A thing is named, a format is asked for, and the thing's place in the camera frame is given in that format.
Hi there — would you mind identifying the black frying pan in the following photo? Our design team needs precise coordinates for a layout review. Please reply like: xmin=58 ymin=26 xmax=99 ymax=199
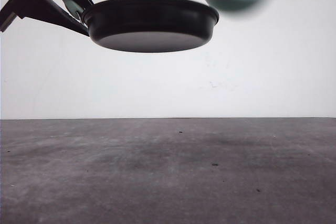
xmin=62 ymin=0 xmax=219 ymax=53

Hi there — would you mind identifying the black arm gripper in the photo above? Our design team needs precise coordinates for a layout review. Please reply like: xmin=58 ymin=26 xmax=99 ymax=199
xmin=1 ymin=0 xmax=93 ymax=36

